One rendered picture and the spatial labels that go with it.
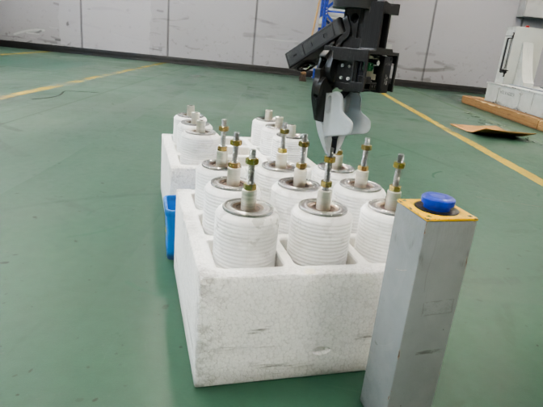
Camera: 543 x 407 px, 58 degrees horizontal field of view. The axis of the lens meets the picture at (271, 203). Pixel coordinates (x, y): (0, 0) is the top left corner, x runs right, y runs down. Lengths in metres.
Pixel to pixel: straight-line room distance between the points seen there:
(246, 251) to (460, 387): 0.41
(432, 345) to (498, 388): 0.24
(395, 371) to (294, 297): 0.17
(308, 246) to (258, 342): 0.16
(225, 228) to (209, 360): 0.19
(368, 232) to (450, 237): 0.20
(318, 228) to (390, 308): 0.15
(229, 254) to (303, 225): 0.12
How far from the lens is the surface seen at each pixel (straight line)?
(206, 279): 0.67
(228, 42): 7.18
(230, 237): 0.69
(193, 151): 1.21
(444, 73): 7.51
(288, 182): 0.87
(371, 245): 0.79
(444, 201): 0.61
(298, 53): 0.74
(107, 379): 0.79
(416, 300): 0.63
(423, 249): 0.60
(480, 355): 0.97
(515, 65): 5.44
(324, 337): 0.77
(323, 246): 0.73
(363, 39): 0.68
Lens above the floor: 0.49
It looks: 19 degrees down
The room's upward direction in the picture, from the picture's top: 6 degrees clockwise
